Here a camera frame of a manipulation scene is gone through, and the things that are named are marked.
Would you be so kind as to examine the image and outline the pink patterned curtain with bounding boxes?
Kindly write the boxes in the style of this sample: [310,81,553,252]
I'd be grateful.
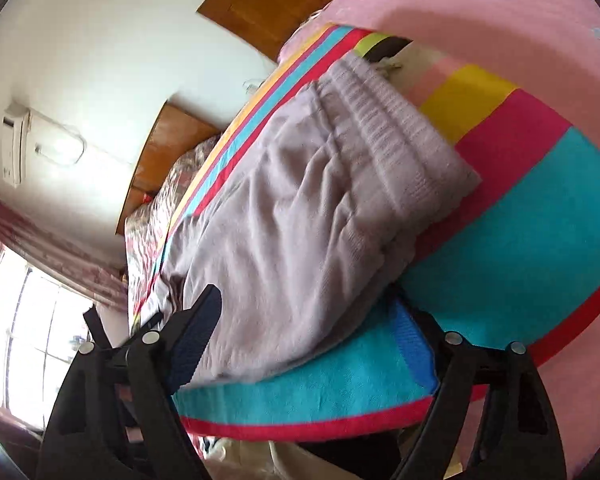
[0,197,128,307]

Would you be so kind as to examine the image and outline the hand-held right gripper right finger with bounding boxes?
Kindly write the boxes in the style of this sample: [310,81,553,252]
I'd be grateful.
[390,301,568,480]

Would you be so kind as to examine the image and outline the white air conditioner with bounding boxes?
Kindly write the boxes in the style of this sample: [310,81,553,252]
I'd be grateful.
[2,102,33,186]

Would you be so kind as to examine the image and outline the rainbow striped blanket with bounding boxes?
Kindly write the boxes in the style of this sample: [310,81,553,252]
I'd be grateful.
[130,22,600,443]

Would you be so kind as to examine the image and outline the pink floral quilt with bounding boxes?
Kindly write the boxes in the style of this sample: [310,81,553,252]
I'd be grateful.
[124,135,223,331]

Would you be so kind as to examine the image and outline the brown wooden headboard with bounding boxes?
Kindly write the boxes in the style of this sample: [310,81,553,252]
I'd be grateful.
[115,101,222,236]

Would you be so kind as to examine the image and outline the window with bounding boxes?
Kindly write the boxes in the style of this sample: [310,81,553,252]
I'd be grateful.
[0,250,97,431]

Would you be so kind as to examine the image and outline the mauve pants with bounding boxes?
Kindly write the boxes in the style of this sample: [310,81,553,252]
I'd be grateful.
[157,52,483,383]

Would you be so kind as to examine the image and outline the wall lamp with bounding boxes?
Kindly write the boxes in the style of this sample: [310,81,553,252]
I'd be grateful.
[34,132,87,166]

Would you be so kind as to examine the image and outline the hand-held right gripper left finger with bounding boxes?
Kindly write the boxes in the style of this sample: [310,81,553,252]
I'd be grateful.
[35,284,223,480]

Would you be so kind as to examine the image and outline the pink bed sheet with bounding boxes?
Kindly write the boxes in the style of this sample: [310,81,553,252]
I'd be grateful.
[310,0,600,480]

